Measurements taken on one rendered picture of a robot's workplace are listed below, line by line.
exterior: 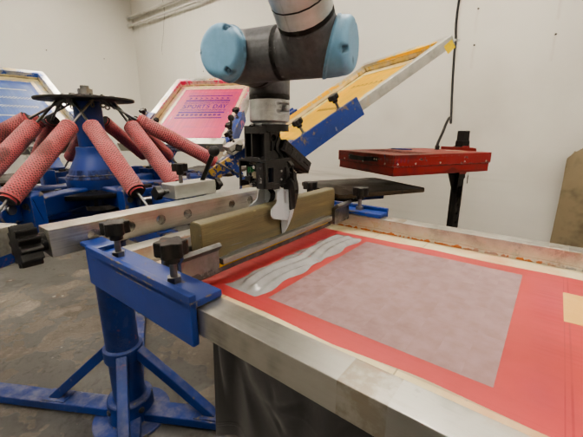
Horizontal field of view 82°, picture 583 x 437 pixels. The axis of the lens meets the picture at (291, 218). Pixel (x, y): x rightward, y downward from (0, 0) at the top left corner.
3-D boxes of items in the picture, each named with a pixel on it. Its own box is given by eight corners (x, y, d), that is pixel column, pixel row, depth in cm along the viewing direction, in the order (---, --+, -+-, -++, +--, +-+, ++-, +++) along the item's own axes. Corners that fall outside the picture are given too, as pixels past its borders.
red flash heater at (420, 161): (424, 165, 204) (427, 145, 200) (494, 173, 162) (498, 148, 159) (337, 169, 181) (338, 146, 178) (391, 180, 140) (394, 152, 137)
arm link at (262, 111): (267, 102, 67) (300, 101, 62) (268, 126, 68) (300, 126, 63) (240, 100, 61) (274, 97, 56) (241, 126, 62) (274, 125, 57)
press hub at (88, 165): (197, 407, 149) (169, 87, 115) (107, 477, 119) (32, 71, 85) (150, 370, 172) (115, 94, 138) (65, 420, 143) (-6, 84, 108)
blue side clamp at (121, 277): (224, 329, 45) (221, 282, 43) (193, 348, 41) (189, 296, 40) (119, 273, 63) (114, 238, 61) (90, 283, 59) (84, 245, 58)
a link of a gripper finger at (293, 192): (277, 210, 67) (271, 166, 66) (282, 208, 68) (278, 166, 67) (295, 210, 64) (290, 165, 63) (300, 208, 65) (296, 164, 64)
